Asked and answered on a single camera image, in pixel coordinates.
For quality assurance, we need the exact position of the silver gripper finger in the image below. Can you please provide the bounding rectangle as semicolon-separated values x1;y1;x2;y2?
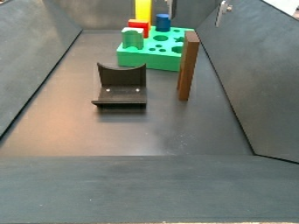
216;0;233;27
165;0;174;19

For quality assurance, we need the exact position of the brown square-circle object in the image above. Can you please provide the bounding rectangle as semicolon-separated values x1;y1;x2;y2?
177;31;201;101

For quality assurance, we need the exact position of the dark curved fixture stand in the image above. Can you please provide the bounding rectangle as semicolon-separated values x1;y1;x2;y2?
91;63;147;107

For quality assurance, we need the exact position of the yellow rectangular block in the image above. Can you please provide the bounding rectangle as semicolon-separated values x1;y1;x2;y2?
135;0;153;22

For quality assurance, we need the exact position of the blue cylinder block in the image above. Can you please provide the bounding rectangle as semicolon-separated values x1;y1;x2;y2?
155;13;172;32

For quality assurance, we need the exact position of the red block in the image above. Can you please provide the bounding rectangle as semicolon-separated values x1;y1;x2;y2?
127;19;151;39

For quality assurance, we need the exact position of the green notched block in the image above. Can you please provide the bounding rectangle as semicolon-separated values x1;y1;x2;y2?
122;27;145;50

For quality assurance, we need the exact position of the green shape-sorter base block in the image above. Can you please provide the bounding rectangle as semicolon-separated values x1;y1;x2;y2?
117;27;190;72

